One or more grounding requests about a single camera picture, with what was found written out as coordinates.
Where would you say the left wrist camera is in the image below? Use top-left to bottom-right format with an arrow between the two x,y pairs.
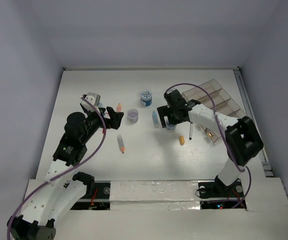
80,92 -> 101,113

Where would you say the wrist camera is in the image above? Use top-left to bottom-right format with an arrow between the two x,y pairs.
80,92 -> 101,113
164,89 -> 186,107

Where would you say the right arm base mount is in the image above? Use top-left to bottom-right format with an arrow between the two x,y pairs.
195,180 -> 246,210

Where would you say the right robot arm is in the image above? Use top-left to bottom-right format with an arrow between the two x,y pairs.
157,89 -> 263,196

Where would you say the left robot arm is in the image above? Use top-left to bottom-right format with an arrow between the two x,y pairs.
7,107 -> 124,240

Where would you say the blue paint jar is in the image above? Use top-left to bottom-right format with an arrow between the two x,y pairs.
98,102 -> 107,118
140,90 -> 153,107

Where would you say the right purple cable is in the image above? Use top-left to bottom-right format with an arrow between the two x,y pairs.
165,82 -> 251,209

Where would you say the orange highlighter upper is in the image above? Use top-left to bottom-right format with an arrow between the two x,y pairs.
116,103 -> 122,112

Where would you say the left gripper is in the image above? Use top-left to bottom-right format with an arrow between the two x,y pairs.
81,106 -> 123,144

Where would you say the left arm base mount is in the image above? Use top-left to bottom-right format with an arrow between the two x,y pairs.
71,181 -> 111,211

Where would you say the black whiteboard marker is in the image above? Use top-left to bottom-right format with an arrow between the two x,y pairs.
189,122 -> 193,141

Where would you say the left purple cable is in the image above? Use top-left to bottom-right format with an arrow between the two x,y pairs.
6,96 -> 107,240

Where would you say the clear four-compartment organizer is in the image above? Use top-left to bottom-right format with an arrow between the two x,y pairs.
181,79 -> 248,145

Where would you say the purple cable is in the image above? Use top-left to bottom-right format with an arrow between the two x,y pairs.
165,82 -> 251,209
6,96 -> 107,240

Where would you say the blue highlighter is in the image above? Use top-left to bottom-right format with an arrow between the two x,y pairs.
152,111 -> 159,129

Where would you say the yellow highlighter cap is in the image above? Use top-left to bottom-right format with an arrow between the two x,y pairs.
179,135 -> 185,146

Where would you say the clear paperclip jar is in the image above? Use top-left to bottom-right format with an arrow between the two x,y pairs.
127,108 -> 139,124
165,120 -> 176,132

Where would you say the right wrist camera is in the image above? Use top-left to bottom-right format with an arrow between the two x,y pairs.
164,89 -> 186,107

